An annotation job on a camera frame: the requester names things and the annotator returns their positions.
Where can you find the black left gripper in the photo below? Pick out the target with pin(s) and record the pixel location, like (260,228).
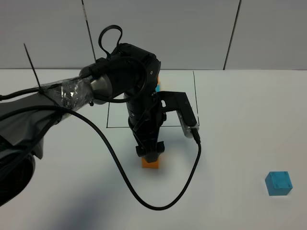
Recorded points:
(145,120)

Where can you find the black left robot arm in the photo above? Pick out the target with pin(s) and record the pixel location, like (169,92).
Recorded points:
(127,75)

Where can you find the blue template block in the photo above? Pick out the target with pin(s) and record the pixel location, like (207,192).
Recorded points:
(157,88)

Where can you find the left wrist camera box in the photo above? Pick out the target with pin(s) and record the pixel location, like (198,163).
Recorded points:
(178,101)

